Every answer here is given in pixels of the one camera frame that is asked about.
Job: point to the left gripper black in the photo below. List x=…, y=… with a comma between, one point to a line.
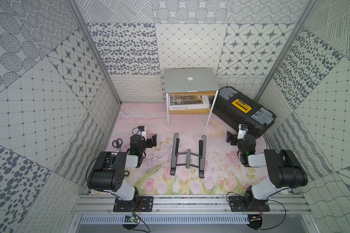
x=148, y=141

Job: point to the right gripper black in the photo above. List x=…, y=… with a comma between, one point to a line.
x=234, y=138

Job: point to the silver laptop computer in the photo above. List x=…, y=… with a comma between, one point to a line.
x=190, y=80

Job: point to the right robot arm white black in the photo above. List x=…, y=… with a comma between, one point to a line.
x=284, y=169

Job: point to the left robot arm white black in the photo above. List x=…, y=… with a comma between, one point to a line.
x=107, y=173

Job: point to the grey folding laptop stand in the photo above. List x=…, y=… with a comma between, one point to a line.
x=201, y=156

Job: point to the black toolbox with yellow latch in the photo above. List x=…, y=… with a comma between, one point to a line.
x=235, y=108

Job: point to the pink floral table mat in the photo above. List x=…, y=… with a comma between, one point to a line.
x=192, y=156

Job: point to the Folio magazine book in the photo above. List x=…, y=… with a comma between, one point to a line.
x=179, y=102

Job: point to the left green circuit board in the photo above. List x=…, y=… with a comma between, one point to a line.
x=131, y=219

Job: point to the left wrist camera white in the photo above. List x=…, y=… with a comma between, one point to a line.
x=142, y=132

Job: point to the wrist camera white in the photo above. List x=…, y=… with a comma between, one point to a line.
x=243, y=129
x=142, y=132

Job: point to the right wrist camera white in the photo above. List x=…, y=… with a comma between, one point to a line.
x=243, y=129

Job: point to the black handled scissors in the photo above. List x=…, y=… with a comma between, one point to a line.
x=117, y=143

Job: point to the wooden shelf with white frame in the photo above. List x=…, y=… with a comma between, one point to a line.
x=193, y=111

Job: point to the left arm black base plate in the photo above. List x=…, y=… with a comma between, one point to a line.
x=141, y=203

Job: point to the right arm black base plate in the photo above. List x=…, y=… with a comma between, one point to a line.
x=239, y=204

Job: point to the aluminium mounting rail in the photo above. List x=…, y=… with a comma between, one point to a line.
x=192, y=204

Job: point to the white vented cable duct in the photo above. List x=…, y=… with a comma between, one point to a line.
x=167, y=219

